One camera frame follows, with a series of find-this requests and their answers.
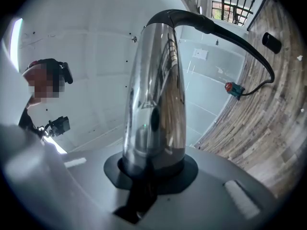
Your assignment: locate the black head-mounted camera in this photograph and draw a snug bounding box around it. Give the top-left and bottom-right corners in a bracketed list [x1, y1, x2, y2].
[60, 61, 74, 85]

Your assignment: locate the white paper notice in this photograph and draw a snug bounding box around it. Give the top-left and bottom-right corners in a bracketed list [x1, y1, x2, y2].
[192, 47, 209, 61]

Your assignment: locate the black round waste bin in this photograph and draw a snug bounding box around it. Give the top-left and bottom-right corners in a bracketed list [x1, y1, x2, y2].
[261, 32, 282, 55]

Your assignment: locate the long ceiling light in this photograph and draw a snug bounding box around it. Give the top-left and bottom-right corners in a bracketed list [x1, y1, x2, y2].
[9, 18, 24, 73]

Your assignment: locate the black metal railing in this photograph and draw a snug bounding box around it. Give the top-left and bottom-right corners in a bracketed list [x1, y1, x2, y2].
[219, 0, 267, 27]

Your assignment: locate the vacuum hose and wand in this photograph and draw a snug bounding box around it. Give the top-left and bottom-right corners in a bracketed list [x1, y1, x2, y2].
[146, 9, 275, 97]

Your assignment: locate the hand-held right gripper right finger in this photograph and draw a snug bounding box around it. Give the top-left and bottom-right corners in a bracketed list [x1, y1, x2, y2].
[141, 147, 277, 230]

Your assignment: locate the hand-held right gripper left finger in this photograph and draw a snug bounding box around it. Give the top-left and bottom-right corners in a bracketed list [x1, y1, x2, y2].
[59, 152, 135, 230]

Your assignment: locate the red and teal vacuum cleaner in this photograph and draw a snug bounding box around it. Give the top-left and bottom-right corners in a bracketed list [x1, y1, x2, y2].
[224, 81, 246, 101]

